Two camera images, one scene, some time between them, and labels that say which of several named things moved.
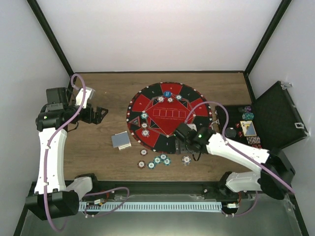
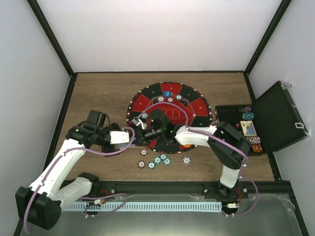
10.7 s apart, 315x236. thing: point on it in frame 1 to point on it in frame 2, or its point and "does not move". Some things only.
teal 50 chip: x=144 y=115 does not move
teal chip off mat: x=157 y=160 does not move
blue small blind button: x=167 y=94 does not move
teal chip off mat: x=167 y=162 does not move
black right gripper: x=180 y=148 to x=141 y=139
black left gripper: x=98 y=118 to x=108 y=149
